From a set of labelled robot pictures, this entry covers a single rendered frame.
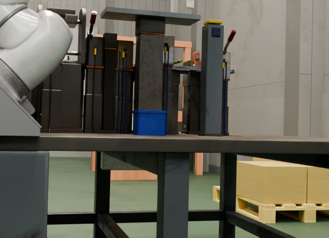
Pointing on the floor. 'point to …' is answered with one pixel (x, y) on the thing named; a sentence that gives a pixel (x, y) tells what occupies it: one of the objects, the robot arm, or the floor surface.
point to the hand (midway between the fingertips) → (181, 8)
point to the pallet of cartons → (280, 190)
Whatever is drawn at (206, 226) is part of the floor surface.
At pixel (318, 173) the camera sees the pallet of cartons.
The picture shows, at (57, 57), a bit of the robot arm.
